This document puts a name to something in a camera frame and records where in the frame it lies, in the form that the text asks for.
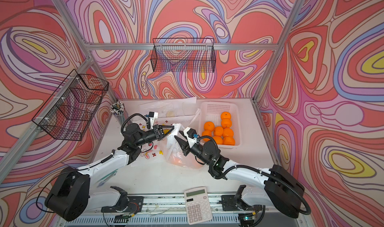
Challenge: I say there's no white printed plastic bag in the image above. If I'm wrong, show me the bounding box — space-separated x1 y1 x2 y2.
164 124 202 169

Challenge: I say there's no white plastic basket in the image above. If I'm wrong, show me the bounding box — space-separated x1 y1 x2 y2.
198 101 242 149

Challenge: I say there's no centre orange in basket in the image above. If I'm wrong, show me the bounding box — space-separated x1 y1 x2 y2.
213 126 224 137

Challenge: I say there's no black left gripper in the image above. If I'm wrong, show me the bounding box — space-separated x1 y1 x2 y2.
133 127 174 149

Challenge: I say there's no orange behind top orange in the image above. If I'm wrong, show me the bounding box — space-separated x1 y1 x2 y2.
204 122 215 132

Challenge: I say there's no right rear orange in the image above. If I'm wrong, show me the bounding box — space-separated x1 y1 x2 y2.
221 111 232 120

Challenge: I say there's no orange in basket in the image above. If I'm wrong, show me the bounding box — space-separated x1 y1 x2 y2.
213 126 224 137
202 130 212 142

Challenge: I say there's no metal pen cup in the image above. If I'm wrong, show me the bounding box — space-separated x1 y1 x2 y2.
110 101 127 126

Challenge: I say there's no lower left orange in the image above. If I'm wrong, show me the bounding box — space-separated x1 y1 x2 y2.
222 128 234 138

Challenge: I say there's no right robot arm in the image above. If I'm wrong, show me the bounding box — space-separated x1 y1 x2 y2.
175 134 312 219

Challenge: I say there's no pink desk calculator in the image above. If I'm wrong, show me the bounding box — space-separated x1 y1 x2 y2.
184 187 213 225

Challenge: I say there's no green pen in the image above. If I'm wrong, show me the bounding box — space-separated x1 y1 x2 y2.
97 170 118 188

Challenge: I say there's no left orange in basket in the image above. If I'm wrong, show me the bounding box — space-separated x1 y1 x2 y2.
202 130 212 142

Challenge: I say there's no black wire basket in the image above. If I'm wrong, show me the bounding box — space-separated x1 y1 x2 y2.
32 70 109 141
151 37 217 73

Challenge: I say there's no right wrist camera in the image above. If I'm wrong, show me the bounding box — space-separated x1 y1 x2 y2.
183 127 199 148

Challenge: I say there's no black wire basket rear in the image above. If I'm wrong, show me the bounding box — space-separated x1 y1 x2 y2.
151 37 217 73

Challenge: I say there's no corner orange at left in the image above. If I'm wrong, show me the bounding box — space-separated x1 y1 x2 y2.
221 118 233 129

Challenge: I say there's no bottom edge orange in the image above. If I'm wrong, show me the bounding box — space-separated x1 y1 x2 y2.
223 136 236 146

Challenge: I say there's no black wire basket left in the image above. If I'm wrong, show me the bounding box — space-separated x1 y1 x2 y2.
32 70 109 141

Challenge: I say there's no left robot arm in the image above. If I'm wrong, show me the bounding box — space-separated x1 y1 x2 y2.
45 123 175 222

